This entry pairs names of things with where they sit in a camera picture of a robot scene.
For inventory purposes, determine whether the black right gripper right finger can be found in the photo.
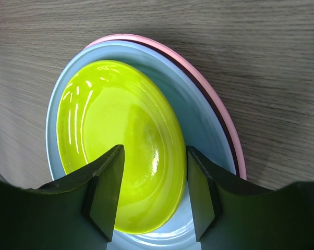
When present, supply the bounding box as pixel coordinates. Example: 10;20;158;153
187;146;314;249

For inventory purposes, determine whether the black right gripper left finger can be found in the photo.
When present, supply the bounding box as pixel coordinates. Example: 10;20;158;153
0;145;124;249

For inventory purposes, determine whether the light blue plate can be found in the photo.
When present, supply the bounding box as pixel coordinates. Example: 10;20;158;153
45;41;237;249

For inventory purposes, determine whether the lime green plate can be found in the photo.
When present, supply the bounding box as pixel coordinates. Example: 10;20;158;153
56;60;186;234

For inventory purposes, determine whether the pink plate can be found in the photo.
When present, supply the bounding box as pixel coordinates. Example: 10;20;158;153
87;34;247;180

